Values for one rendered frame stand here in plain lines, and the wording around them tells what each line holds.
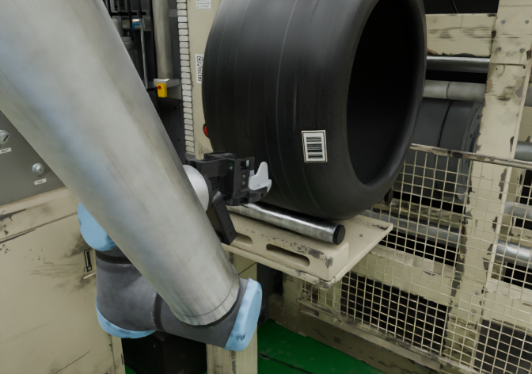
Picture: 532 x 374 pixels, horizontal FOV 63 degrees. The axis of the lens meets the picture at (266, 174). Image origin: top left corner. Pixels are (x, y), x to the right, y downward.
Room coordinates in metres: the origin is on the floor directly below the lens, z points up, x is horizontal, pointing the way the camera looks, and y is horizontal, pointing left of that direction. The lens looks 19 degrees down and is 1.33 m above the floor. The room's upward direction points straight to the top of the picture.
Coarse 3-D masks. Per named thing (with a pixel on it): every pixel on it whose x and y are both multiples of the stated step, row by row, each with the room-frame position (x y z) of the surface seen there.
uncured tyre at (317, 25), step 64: (256, 0) 0.85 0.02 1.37; (320, 0) 0.78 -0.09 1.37; (384, 0) 1.17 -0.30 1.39; (256, 64) 0.79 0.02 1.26; (320, 64) 0.74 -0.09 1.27; (384, 64) 1.24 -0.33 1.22; (256, 128) 0.78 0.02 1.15; (320, 128) 0.74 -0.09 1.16; (384, 128) 1.19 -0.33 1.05; (320, 192) 0.78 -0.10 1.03; (384, 192) 0.97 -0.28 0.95
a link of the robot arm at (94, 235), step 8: (80, 208) 0.52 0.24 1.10; (80, 216) 0.52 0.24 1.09; (88, 216) 0.51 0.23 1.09; (80, 224) 0.52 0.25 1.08; (88, 224) 0.51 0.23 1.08; (96, 224) 0.50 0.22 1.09; (88, 232) 0.51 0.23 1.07; (96, 232) 0.50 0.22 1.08; (104, 232) 0.49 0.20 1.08; (88, 240) 0.50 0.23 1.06; (96, 240) 0.49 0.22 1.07; (104, 240) 0.48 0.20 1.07; (96, 248) 0.49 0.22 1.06; (104, 248) 0.49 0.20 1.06; (112, 248) 0.49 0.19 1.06; (120, 256) 0.50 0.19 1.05
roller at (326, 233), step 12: (252, 204) 0.97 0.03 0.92; (264, 204) 0.96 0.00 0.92; (252, 216) 0.96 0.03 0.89; (264, 216) 0.94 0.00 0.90; (276, 216) 0.92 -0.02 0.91; (288, 216) 0.90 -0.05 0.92; (300, 216) 0.89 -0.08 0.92; (312, 216) 0.89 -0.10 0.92; (288, 228) 0.90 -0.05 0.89; (300, 228) 0.88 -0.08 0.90; (312, 228) 0.86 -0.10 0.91; (324, 228) 0.85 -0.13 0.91; (336, 228) 0.84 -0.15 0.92; (324, 240) 0.85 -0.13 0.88; (336, 240) 0.83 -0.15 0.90
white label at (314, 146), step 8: (304, 136) 0.73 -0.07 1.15; (312, 136) 0.73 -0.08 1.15; (320, 136) 0.72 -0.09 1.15; (304, 144) 0.73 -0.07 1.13; (312, 144) 0.73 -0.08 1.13; (320, 144) 0.73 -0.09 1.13; (304, 152) 0.74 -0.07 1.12; (312, 152) 0.73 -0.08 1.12; (320, 152) 0.73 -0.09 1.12; (312, 160) 0.74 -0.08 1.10; (320, 160) 0.73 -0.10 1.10
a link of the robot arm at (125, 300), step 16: (96, 256) 0.52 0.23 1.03; (112, 256) 0.50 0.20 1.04; (96, 272) 0.52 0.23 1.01; (112, 272) 0.50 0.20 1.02; (128, 272) 0.50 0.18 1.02; (112, 288) 0.49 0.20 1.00; (128, 288) 0.49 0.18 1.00; (144, 288) 0.49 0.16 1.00; (96, 304) 0.51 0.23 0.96; (112, 304) 0.49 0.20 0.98; (128, 304) 0.48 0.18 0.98; (144, 304) 0.48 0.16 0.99; (112, 320) 0.49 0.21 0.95; (128, 320) 0.49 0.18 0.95; (144, 320) 0.48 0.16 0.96; (128, 336) 0.49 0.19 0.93; (144, 336) 0.50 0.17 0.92
